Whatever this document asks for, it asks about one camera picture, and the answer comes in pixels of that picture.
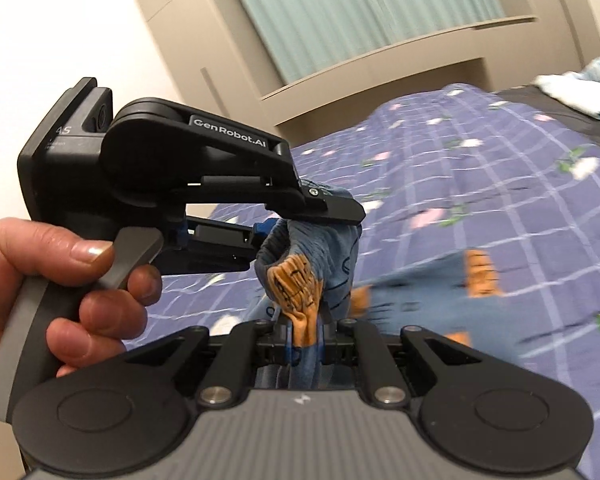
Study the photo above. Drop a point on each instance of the purple checked floral bed sheet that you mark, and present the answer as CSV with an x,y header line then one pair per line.
x,y
480,185

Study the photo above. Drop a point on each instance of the white and blue patterned pillow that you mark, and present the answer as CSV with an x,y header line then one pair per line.
x,y
580,90

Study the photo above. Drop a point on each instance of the dark grey mattress cover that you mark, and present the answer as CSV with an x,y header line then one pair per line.
x,y
525,105

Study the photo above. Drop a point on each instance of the beige window ledge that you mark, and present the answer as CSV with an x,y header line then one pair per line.
x,y
405,55

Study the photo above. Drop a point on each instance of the blue pants with orange print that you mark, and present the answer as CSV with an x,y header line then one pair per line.
x,y
305,280

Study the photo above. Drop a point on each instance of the person's left hand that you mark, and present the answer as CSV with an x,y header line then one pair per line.
x,y
30,252

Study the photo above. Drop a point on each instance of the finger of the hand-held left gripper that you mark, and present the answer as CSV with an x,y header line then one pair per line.
x,y
265,227
330,210

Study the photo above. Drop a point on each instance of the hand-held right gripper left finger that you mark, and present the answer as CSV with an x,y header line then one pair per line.
x,y
292,350

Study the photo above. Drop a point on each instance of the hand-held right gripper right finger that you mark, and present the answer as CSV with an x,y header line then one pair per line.
x,y
328,347

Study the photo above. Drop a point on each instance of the pale green curtain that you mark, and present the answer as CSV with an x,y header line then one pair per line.
x,y
355,10

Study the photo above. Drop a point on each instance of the beige wardrobe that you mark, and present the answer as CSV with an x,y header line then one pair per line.
x,y
180,35

